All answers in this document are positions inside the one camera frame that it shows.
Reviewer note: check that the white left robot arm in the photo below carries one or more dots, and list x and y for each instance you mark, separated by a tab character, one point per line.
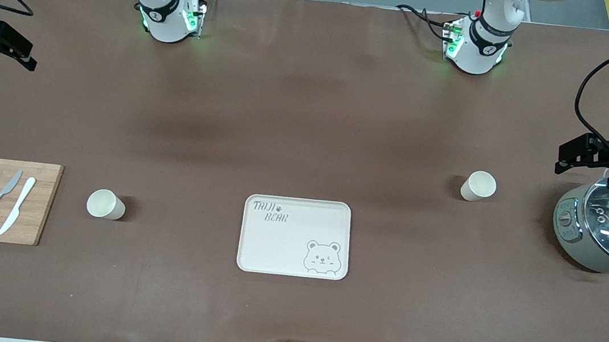
476	47

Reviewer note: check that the brown table mat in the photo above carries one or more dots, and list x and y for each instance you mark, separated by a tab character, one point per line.
311	109

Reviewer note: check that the white plastic knife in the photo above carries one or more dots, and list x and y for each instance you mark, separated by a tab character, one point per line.
18	204

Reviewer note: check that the green cooking pot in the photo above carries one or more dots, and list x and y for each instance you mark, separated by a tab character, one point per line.
571	241

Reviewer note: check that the white plastic cup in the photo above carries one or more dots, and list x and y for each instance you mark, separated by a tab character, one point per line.
477	186
103	204

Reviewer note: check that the white bear print tray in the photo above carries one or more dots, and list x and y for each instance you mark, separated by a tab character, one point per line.
284	249

